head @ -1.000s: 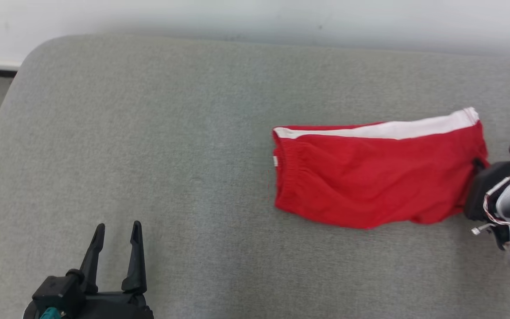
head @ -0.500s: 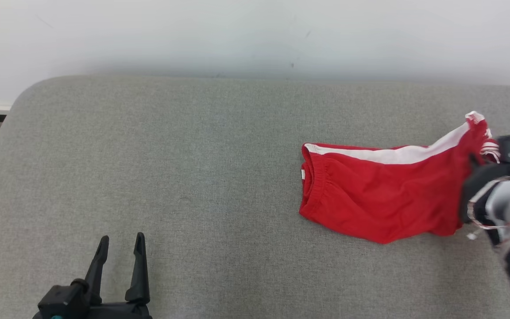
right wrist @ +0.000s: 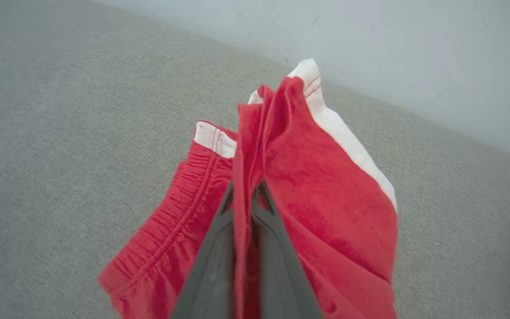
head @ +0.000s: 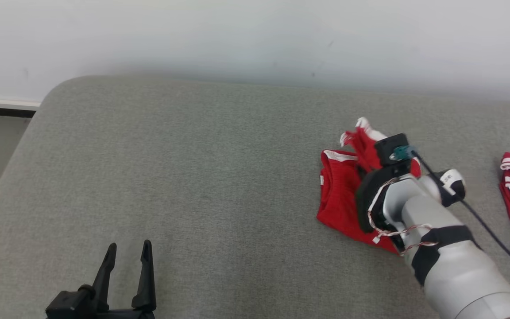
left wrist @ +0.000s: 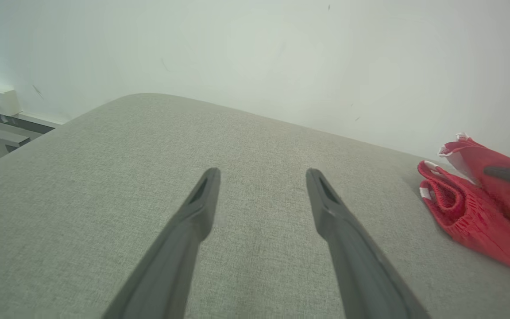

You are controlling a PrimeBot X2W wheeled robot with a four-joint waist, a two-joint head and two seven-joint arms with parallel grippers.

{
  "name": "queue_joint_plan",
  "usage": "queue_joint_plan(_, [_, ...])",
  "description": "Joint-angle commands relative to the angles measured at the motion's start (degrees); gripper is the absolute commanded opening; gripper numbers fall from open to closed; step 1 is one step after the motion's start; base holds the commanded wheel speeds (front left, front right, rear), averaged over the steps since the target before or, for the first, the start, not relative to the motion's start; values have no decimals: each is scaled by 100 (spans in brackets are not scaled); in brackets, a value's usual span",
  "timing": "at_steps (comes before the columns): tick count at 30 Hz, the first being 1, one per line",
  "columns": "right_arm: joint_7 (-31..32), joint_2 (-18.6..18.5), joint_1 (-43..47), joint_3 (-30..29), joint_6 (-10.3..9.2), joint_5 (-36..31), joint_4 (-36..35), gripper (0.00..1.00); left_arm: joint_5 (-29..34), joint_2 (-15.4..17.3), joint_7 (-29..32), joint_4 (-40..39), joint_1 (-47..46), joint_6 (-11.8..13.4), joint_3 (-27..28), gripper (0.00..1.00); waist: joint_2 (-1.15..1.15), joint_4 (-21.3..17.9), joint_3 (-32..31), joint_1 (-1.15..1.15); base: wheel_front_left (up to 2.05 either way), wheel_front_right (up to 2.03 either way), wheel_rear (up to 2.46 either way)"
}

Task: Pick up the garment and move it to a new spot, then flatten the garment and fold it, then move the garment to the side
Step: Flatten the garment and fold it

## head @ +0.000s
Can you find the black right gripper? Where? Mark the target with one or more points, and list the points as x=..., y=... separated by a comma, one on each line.
x=368, y=199

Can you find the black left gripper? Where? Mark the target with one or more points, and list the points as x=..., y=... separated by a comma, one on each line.
x=73, y=308

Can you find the red garment with wide white band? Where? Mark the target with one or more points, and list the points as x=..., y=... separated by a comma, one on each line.
x=339, y=195

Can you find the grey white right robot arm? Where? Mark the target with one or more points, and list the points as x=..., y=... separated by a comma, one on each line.
x=458, y=274

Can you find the white and dark baseboard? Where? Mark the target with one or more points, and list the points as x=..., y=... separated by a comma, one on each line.
x=2, y=107

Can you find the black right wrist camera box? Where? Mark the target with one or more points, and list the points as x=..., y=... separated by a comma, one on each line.
x=388, y=148

